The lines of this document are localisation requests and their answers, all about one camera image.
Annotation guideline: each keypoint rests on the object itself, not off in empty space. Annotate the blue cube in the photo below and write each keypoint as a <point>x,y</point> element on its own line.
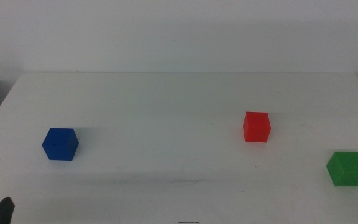
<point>59,144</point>

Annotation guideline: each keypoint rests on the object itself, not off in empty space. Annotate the green cube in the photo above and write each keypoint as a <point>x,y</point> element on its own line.
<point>346,169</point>

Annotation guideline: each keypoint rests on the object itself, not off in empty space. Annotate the red cube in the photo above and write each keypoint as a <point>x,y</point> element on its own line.
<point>256,127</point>

